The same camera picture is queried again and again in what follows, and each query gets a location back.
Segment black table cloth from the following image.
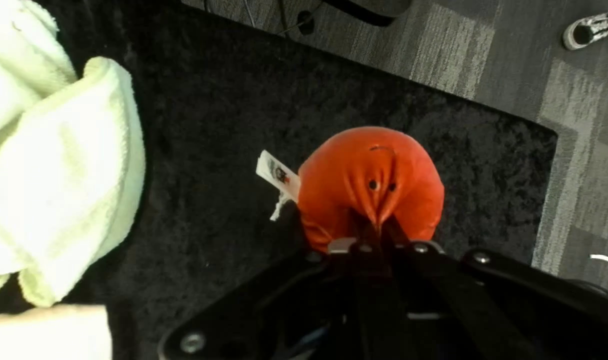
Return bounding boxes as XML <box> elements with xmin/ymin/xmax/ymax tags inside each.
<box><xmin>0</xmin><ymin>0</ymin><xmax>560</xmax><ymax>360</ymax></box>

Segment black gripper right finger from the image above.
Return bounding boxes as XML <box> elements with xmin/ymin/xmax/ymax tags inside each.
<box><xmin>382</xmin><ymin>220</ymin><xmax>518</xmax><ymax>360</ymax></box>

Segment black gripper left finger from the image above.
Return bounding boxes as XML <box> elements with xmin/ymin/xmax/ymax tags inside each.
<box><xmin>349</xmin><ymin>222</ymin><xmax>387</xmax><ymax>360</ymax></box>

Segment peach cloth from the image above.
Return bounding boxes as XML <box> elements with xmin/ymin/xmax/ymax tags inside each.
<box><xmin>0</xmin><ymin>305</ymin><xmax>113</xmax><ymax>360</ymax></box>

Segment red plush radish toy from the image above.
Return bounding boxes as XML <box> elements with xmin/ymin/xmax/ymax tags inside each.
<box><xmin>256</xmin><ymin>126</ymin><xmax>445</xmax><ymax>251</ymax></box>

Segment light green towel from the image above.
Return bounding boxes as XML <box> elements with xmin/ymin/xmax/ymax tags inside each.
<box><xmin>0</xmin><ymin>0</ymin><xmax>145</xmax><ymax>307</ymax></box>

